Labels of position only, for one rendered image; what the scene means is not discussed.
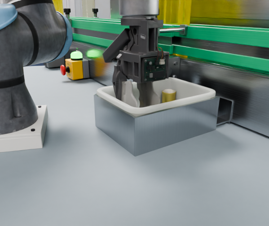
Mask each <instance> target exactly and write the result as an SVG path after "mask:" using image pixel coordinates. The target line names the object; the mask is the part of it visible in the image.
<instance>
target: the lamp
mask: <svg viewBox="0 0 269 226"><path fill-rule="evenodd" d="M82 59H83V58H82V53H80V52H72V53H71V60H72V61H80V60H82Z"/></svg>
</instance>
